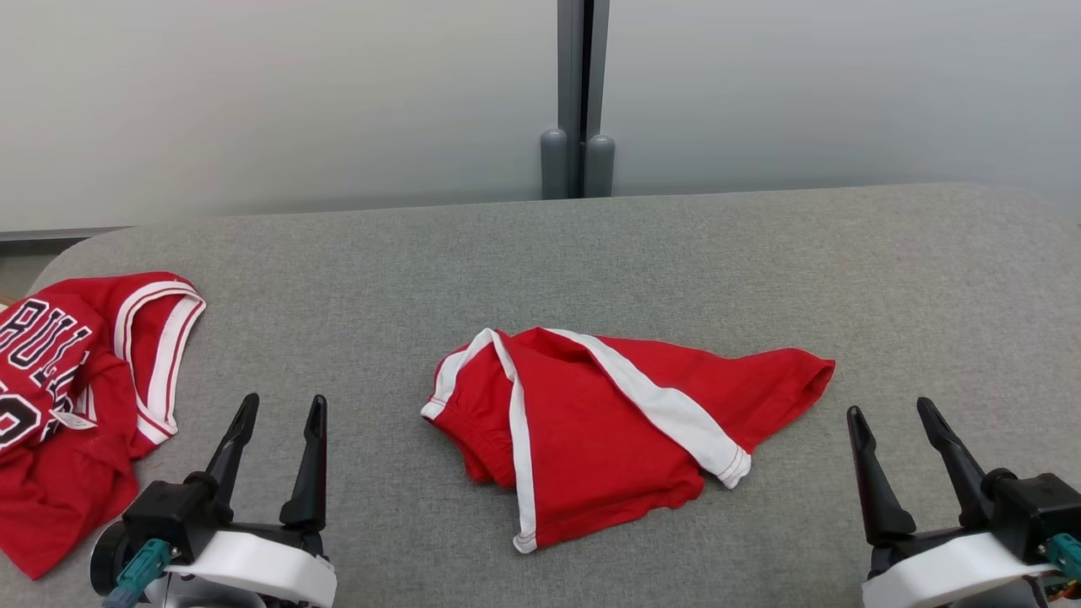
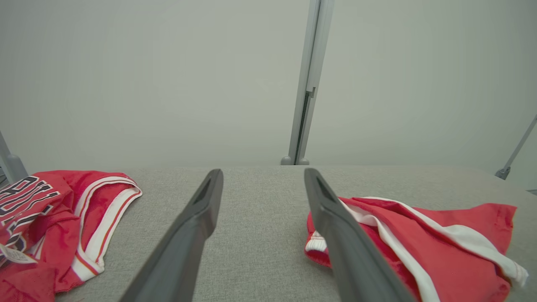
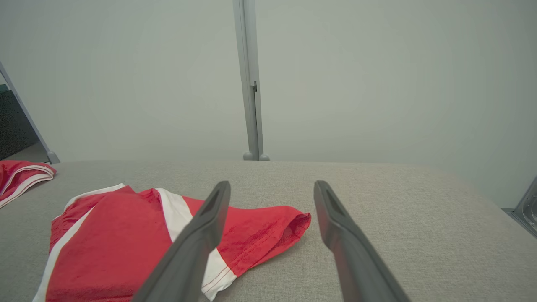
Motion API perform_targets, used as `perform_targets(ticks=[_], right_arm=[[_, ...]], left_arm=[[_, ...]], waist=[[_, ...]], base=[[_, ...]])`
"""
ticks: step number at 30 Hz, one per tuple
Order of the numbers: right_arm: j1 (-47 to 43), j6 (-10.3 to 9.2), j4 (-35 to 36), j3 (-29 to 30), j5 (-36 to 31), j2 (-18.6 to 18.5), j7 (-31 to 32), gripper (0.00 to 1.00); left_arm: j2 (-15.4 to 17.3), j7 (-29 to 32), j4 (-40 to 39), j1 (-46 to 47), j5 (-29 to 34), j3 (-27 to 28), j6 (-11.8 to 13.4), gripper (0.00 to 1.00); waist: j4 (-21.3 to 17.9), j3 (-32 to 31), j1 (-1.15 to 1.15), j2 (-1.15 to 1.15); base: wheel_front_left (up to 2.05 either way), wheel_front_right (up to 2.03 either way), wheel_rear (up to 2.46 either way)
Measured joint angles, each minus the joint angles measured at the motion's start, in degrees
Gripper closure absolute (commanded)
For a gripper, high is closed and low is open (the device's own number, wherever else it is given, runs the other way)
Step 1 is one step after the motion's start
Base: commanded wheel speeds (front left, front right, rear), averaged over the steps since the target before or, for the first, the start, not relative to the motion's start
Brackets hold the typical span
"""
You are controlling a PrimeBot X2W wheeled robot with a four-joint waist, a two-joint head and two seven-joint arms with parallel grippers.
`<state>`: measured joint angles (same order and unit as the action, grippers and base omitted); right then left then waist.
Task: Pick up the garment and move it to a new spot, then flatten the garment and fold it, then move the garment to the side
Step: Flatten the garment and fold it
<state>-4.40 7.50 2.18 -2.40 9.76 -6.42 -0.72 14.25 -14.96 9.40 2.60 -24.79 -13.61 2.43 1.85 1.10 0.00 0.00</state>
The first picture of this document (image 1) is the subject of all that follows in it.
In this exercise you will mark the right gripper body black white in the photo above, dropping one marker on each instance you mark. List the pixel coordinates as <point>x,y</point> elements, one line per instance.
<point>1022,507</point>

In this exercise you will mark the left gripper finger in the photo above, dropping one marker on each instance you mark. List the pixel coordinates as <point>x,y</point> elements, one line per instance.
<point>235,452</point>
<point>311,481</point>

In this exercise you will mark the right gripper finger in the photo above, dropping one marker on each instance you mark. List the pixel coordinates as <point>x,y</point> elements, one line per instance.
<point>954,464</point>
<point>878,498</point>

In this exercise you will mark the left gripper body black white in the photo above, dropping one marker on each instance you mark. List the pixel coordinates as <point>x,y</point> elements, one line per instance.
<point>245,561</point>

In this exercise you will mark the red Bulls jersey white sleeves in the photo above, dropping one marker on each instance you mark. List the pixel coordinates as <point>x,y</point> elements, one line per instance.
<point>76,456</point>

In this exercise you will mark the red shorts with white stripes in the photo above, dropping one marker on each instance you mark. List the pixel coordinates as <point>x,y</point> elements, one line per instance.
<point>591,439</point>

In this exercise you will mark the grey baseboard rail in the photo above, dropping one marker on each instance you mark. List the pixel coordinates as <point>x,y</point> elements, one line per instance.
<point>51,235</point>

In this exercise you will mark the grey cylindrical post cap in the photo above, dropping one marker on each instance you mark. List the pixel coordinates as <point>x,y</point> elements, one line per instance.
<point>554,165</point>
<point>600,167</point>

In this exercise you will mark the grey partition post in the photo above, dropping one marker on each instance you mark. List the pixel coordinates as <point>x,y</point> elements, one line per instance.
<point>583,67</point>

